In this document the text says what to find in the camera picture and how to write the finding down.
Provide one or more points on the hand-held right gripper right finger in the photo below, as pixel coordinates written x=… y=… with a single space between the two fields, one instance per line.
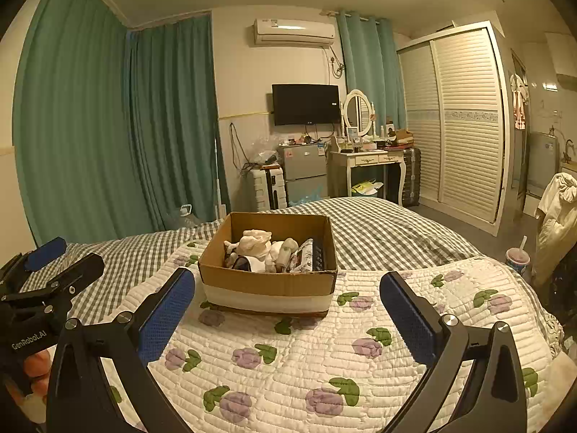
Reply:
x=408 y=322

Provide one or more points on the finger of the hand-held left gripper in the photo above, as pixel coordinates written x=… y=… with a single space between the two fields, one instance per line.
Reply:
x=76 y=273
x=47 y=252

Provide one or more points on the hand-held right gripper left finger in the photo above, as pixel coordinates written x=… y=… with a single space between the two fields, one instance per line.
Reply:
x=169 y=318

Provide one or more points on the cardboard box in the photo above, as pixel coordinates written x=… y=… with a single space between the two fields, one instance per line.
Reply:
x=270 y=286

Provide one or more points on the grey floral tissue pack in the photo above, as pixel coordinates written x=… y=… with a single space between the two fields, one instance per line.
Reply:
x=306 y=257

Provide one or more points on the white socks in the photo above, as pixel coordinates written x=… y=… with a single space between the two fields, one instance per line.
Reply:
x=284 y=252

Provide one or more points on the person's left hand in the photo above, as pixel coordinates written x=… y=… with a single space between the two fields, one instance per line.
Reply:
x=37 y=365

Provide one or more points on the floral white quilt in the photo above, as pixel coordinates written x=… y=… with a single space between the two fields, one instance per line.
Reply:
x=315 y=370

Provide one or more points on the drink cup with straw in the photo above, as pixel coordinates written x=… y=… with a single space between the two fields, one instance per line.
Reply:
x=517 y=259

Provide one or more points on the teal curtain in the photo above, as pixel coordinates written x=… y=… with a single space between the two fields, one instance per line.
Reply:
x=176 y=121
x=367 y=63
x=72 y=121

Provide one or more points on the yellow white bag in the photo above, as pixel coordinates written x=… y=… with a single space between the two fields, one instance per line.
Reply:
x=366 y=188

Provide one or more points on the white mop pole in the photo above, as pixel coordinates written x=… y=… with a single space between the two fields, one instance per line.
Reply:
x=219 y=180

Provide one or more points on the dark suitcase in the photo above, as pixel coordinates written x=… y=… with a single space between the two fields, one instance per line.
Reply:
x=409 y=176

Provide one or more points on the white ribbed suitcase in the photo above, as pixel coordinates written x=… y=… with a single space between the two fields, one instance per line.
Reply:
x=267 y=189

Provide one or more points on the white dressing table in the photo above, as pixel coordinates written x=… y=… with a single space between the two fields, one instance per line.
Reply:
x=365 y=158

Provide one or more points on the white garment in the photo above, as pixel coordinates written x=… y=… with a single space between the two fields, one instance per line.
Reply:
x=556 y=221

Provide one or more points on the silver small fridge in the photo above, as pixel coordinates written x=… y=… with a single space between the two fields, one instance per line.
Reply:
x=303 y=171

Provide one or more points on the brown box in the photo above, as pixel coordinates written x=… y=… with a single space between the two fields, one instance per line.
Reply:
x=401 y=137

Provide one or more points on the clear plastic bag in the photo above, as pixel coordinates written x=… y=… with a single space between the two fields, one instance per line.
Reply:
x=265 y=157

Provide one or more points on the white louvred wardrobe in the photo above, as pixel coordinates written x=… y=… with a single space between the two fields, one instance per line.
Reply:
x=469 y=121

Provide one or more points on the white oval mirror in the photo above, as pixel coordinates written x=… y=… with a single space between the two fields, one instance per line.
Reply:
x=358 y=110

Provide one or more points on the pink hanging cloth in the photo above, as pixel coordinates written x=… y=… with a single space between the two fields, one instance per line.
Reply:
x=519 y=103

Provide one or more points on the white air conditioner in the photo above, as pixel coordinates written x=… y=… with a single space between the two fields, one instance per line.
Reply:
x=293 y=31

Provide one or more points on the black wall television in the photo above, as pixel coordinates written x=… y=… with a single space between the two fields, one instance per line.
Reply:
x=305 y=104

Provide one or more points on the white wall cabinet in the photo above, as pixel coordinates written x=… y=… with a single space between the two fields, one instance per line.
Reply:
x=561 y=56

